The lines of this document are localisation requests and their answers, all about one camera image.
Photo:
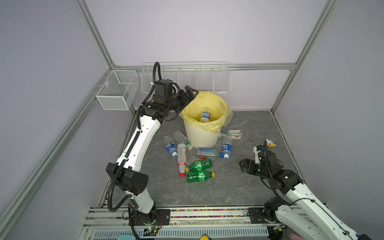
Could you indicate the lower green soda bottle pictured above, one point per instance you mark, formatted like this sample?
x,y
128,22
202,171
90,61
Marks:
x,y
200,176

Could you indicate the small clear green cap vial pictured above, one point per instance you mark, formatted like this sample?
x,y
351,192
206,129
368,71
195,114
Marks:
x,y
222,134

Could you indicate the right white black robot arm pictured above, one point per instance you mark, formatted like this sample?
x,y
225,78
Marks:
x,y
294,204

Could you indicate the clear bottle blue label white cap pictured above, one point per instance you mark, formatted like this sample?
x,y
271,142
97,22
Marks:
x,y
171,146

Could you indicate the clear bottle blue tint red cap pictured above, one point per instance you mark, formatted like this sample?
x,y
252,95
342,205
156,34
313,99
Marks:
x,y
207,152

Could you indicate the cream plastic waste bin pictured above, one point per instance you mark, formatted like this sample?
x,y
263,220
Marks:
x,y
200,138

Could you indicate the white bottle red cap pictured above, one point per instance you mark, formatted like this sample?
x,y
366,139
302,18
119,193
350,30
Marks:
x,y
181,147

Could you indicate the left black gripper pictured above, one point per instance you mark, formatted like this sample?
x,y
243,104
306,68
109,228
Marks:
x,y
186,101

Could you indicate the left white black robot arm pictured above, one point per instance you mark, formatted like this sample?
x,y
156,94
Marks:
x,y
128,184

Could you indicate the white mesh box basket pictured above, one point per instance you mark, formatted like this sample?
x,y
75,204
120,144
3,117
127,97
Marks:
x,y
118,90

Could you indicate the clear bottle green collar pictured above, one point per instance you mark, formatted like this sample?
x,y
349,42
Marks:
x,y
181,138

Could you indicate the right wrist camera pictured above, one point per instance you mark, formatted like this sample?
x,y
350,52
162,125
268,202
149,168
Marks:
x,y
256,150

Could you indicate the long white wire basket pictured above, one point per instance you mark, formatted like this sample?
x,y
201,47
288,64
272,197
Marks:
x,y
212,77

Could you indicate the small yellow white toy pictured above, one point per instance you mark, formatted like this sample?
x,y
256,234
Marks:
x,y
270,143

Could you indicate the blue label water bottle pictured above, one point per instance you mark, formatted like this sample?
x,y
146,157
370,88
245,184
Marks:
x,y
227,148

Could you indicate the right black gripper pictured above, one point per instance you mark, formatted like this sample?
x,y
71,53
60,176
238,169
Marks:
x,y
251,163

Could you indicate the upper green soda bottle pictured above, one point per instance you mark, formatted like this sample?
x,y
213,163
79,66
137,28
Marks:
x,y
200,165

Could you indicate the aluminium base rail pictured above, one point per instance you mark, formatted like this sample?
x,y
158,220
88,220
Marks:
x,y
180,216

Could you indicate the green soda bottle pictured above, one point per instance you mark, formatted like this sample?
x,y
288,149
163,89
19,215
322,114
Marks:
x,y
200,165
200,176

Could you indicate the small clear plastic box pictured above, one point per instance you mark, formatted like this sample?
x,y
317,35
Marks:
x,y
235,134

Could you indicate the yellow plastic bin liner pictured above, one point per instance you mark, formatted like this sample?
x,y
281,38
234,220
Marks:
x,y
221,112

